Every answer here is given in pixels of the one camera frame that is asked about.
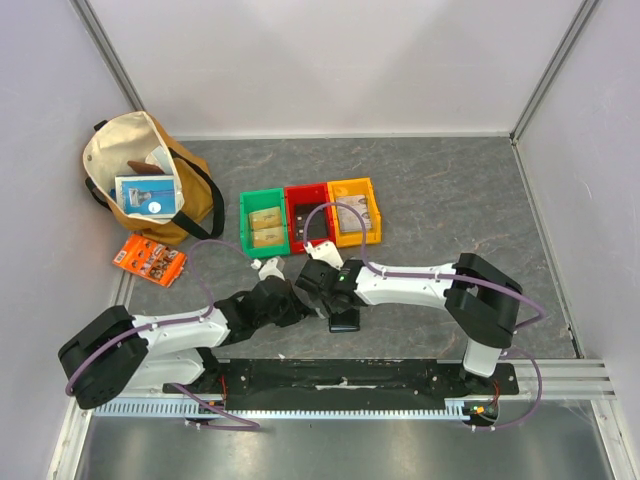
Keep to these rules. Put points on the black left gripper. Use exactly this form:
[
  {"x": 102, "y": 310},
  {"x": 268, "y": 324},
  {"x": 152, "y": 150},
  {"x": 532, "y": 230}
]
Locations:
[{"x": 296, "y": 312}]

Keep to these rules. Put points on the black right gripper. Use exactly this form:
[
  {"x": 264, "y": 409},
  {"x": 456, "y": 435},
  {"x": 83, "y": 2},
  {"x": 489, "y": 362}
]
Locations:
[{"x": 329, "y": 304}]

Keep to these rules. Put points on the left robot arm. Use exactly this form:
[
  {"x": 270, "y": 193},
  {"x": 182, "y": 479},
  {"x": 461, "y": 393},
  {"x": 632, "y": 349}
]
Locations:
[{"x": 119, "y": 352}]

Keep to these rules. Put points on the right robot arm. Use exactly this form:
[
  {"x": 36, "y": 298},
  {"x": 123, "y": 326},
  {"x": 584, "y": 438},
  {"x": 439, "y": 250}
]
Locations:
[{"x": 481, "y": 299}]

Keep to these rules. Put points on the gold card front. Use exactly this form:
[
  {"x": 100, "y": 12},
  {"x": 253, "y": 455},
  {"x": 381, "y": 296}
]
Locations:
[{"x": 268, "y": 237}]

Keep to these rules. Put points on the gold card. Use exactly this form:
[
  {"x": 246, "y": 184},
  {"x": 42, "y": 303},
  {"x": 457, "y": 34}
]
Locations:
[
  {"x": 265, "y": 218},
  {"x": 268, "y": 237}
]

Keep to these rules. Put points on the white patterned card stack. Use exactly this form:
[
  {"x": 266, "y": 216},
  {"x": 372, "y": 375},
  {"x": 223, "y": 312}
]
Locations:
[{"x": 353, "y": 209}]

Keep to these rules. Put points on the black cards in bin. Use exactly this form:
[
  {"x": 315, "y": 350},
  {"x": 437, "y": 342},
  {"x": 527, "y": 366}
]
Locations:
[{"x": 317, "y": 228}]

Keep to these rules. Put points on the gold card rear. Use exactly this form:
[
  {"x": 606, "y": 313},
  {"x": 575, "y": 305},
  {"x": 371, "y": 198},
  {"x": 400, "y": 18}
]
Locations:
[{"x": 265, "y": 218}]

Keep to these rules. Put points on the yellow plastic bin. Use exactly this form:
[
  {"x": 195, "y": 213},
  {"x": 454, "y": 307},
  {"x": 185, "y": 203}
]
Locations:
[{"x": 349, "y": 187}]

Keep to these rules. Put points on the green plastic bin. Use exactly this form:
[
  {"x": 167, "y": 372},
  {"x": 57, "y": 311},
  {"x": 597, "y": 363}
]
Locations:
[{"x": 257, "y": 200}]

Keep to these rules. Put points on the orange snack packet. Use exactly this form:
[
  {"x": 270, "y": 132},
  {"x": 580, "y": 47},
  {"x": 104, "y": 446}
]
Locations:
[{"x": 150, "y": 260}]

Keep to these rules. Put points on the blue white booklet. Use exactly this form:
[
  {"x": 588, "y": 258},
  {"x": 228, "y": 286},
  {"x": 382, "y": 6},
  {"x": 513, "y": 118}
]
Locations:
[{"x": 153, "y": 196}]

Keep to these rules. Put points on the silver foil packet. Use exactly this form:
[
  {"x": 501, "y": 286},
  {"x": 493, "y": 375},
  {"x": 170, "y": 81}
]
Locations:
[{"x": 160, "y": 157}]

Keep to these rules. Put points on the brown wallet in bag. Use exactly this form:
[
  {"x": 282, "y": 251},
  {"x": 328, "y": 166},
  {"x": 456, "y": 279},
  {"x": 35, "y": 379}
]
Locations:
[{"x": 143, "y": 168}]

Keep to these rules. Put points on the mustard canvas tote bag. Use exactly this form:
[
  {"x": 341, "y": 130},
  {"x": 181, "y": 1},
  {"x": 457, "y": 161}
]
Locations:
[{"x": 131, "y": 137}]

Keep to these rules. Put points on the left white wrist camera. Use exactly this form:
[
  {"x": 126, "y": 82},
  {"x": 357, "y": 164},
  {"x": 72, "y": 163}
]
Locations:
[{"x": 272, "y": 267}]

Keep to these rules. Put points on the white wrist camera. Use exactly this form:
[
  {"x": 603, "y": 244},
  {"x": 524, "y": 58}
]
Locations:
[
  {"x": 326, "y": 252},
  {"x": 272, "y": 267}
]

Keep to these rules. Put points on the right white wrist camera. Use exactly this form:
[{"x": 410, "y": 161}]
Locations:
[{"x": 326, "y": 252}]

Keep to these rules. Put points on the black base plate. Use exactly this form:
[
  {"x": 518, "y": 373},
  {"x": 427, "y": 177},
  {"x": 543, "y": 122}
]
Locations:
[{"x": 342, "y": 383}]

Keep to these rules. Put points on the grey cable duct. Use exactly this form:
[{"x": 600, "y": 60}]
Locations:
[{"x": 186, "y": 408}]

